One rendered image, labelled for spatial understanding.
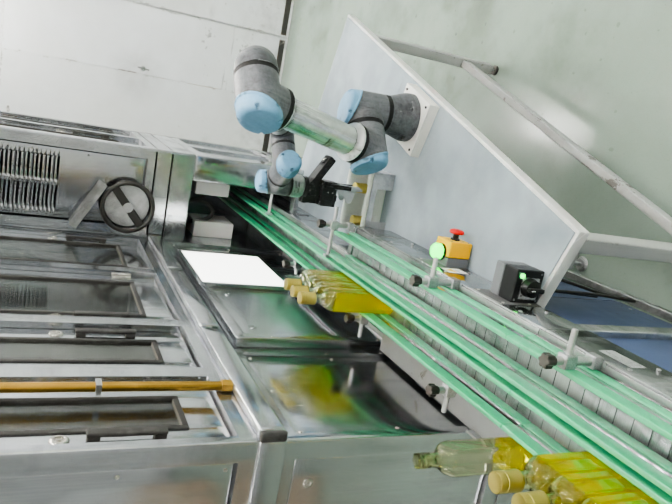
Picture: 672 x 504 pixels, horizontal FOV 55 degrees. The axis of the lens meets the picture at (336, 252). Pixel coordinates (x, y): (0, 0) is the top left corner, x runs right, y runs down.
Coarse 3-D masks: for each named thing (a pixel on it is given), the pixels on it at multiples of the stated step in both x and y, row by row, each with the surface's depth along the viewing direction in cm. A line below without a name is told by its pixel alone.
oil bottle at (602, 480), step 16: (560, 480) 97; (576, 480) 98; (592, 480) 99; (608, 480) 100; (624, 480) 101; (528, 496) 93; (544, 496) 94; (560, 496) 95; (576, 496) 94; (592, 496) 95
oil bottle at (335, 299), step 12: (336, 288) 180; (348, 288) 182; (324, 300) 176; (336, 300) 176; (348, 300) 178; (360, 300) 179; (372, 300) 181; (360, 312) 181; (372, 312) 182; (384, 312) 184
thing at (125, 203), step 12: (108, 192) 254; (120, 192) 256; (132, 192) 261; (108, 204) 259; (120, 204) 261; (132, 204) 262; (144, 204) 264; (108, 216) 260; (120, 216) 262; (132, 216) 260; (144, 216) 266; (120, 228) 259
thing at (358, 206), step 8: (352, 176) 227; (360, 176) 228; (368, 176) 228; (352, 184) 228; (368, 184) 213; (368, 192) 213; (344, 200) 228; (352, 200) 229; (360, 200) 230; (368, 200) 214; (344, 208) 229; (352, 208) 230; (360, 208) 231; (344, 216) 230; (360, 224) 216
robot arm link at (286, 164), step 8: (280, 144) 199; (288, 144) 199; (272, 152) 200; (280, 152) 198; (288, 152) 196; (272, 160) 200; (280, 160) 194; (288, 160) 195; (296, 160) 196; (272, 168) 199; (280, 168) 195; (288, 168) 194; (296, 168) 195; (272, 176) 200; (280, 176) 198; (288, 176) 197; (280, 184) 202
